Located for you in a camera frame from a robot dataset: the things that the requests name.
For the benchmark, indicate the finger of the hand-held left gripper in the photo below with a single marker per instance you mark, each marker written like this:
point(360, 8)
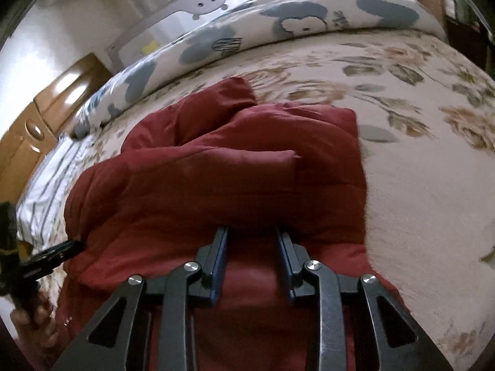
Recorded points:
point(58, 253)

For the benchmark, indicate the grey striped pillow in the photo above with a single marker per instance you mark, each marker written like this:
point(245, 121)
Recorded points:
point(50, 185)

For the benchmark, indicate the grey bed guard rail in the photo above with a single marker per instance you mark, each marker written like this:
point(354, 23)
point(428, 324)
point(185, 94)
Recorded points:
point(209, 2)

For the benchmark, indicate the blue cloud print duvet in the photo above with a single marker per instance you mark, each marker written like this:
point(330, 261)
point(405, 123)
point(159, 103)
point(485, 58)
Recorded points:
point(309, 7)

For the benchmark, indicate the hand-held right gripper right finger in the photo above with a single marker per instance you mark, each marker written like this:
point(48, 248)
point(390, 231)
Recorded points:
point(286, 264)

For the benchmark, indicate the person's left hand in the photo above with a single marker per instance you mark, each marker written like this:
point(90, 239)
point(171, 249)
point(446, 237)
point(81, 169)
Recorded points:
point(34, 328)

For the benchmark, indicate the yellow toy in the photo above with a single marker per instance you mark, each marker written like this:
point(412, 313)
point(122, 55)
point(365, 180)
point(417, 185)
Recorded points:
point(149, 48)

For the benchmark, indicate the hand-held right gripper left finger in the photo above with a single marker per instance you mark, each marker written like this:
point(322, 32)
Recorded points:
point(218, 264)

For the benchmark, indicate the floral bed blanket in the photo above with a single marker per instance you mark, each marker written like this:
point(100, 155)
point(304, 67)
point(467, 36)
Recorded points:
point(406, 201)

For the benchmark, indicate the wooden headboard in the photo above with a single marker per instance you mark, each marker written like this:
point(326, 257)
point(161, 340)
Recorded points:
point(58, 96)

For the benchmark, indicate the dark red quilted garment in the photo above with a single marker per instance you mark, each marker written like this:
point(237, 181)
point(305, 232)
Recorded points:
point(232, 170)

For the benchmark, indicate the dark cluttered shelf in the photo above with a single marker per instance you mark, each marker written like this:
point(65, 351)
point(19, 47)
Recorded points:
point(468, 27)

